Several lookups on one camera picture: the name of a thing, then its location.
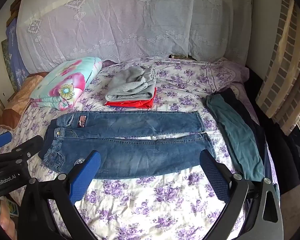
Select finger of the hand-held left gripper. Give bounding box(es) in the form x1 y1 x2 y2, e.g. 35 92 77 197
0 132 12 152
5 135 44 166

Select person's left hand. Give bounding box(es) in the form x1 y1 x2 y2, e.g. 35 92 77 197
0 201 18 240

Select folded grey garment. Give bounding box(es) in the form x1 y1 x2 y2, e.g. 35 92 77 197
105 66 157 101

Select purple floral bedsheet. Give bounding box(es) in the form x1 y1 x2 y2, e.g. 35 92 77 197
0 56 278 240

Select folded red garment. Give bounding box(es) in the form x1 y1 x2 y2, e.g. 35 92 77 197
104 87 157 109

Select dark navy garment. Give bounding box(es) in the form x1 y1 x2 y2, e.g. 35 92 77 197
219 88 280 198

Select lilac pillow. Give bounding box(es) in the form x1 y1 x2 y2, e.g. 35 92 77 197
205 57 250 98

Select blue wall poster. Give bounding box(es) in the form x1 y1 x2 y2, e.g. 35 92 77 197
5 17 30 92

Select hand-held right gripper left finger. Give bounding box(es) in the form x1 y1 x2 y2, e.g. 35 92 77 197
20 150 102 240

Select folded floral quilt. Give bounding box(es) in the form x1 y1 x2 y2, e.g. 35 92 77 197
30 57 103 111

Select brick patterned curtain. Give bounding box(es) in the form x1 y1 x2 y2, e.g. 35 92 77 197
255 0 300 135

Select white lace cover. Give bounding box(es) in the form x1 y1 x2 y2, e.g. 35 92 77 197
16 0 255 74

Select blue denim jeans pants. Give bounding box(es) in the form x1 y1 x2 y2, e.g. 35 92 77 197
39 110 217 180

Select teal pants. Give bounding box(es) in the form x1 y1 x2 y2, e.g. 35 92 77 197
205 94 265 182

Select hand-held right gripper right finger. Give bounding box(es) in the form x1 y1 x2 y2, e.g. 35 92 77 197
197 149 284 240

